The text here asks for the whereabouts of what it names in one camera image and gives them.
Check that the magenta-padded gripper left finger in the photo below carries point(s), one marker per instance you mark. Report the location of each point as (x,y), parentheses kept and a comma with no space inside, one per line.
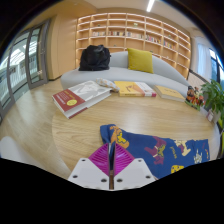
(87,171)

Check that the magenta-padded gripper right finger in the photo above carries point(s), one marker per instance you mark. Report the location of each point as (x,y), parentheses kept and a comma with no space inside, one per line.
(133,173)

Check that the blue cartoon-print towel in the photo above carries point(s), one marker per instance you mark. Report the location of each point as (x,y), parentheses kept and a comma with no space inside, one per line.
(150,150)

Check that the red and white book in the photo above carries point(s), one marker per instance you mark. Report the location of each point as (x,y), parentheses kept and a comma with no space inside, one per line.
(80,97)

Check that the yellow and white book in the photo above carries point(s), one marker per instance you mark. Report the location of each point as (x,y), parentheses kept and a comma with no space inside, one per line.
(131,89)

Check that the plain yellow book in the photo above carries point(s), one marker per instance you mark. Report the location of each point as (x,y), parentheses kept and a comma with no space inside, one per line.
(169,93)

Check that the small patterned pouch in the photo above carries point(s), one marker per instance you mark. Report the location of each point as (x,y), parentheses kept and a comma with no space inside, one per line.
(107,84)

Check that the grey curved sofa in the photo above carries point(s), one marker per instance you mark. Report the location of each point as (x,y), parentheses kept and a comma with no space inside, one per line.
(100,74)

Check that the potted green plant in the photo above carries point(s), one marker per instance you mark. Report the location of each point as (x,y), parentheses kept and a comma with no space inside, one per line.
(215,96)

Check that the yellow cushion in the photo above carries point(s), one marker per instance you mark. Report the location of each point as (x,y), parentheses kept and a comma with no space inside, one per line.
(140,60)

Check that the black bag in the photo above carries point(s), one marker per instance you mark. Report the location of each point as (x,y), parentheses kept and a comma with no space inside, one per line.
(94,58)

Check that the glass door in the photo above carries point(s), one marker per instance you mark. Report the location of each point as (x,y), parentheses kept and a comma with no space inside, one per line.
(20,70)

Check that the white curtain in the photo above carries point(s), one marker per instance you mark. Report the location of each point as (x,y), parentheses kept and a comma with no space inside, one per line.
(203,61)

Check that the long ceiling light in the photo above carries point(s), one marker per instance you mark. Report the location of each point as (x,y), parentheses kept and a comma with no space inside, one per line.
(150,5)

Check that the wooden wall shelf unit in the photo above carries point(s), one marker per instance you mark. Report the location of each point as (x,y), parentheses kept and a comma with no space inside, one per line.
(133,30)

